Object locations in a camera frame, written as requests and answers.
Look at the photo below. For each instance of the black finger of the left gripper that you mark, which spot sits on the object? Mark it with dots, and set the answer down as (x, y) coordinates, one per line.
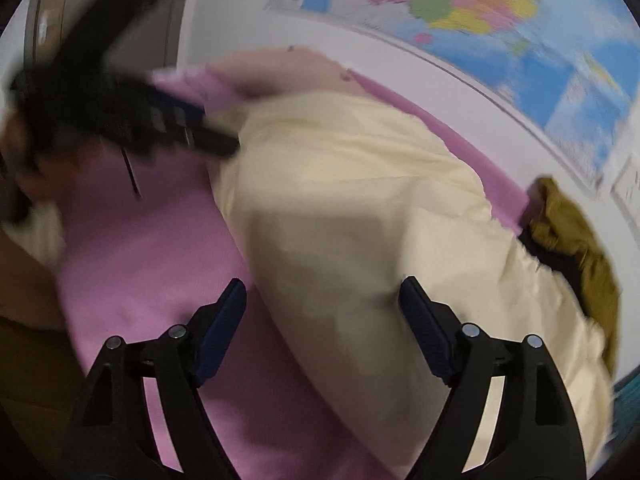
(163, 107)
(201, 139)

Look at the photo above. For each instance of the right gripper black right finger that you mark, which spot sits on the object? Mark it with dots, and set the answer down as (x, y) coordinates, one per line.
(536, 434)

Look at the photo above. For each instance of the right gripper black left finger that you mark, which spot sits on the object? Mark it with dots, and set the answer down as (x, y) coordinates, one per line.
(139, 414)

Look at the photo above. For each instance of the cream yellow jacket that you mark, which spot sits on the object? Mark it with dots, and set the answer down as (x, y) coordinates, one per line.
(333, 201)

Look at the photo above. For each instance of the person's left hand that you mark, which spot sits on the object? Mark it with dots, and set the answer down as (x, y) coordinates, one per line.
(56, 173)

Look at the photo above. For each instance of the folded peach pink garment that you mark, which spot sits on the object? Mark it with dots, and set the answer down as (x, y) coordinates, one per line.
(276, 72)

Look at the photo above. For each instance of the teal perforated plastic basket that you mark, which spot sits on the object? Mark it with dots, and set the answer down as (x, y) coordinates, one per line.
(626, 407)

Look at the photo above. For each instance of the olive green garment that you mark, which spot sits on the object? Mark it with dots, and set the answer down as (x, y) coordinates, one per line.
(556, 231)

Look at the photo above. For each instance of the white wall socket panel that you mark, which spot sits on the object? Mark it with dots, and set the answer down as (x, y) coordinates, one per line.
(626, 190)

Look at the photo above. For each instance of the colourful wall map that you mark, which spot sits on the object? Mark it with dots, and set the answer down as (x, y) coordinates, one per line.
(568, 70)

